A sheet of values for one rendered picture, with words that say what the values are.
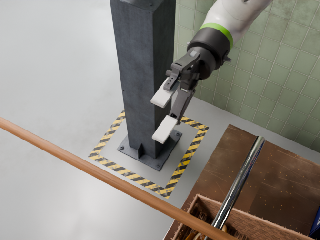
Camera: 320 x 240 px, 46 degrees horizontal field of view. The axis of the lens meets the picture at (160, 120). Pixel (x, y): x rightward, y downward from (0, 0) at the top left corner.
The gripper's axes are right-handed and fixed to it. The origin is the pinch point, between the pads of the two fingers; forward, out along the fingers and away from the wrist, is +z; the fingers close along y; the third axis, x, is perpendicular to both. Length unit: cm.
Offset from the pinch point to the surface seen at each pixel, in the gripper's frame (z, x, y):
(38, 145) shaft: 8.0, 36.0, 29.1
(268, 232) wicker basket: -20, -36, 76
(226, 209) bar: -2.2, -19.4, 31.5
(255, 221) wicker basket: -20, -30, 72
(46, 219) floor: 7, 73, 149
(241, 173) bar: -14.0, -18.7, 31.6
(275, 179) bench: -51, -31, 91
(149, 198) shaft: 6.5, -0.6, 28.4
